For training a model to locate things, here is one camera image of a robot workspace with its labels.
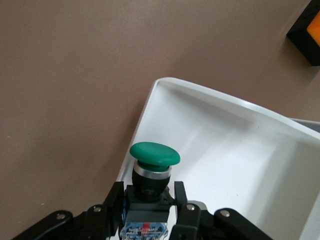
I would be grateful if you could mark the white plastic drawer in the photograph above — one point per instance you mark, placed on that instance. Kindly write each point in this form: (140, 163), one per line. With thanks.
(237, 162)

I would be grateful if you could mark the green mushroom push button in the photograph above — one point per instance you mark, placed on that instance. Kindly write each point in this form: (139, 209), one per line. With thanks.
(155, 153)

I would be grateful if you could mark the orange box with hole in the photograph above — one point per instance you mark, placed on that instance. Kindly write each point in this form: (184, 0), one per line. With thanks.
(307, 37)

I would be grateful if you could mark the brown table mat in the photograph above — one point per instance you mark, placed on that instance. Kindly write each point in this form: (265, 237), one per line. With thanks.
(75, 75)

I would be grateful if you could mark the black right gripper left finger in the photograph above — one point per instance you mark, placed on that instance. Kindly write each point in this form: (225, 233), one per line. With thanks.
(95, 220)

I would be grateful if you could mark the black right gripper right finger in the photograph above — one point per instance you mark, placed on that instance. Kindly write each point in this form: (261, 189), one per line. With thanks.
(200, 222)

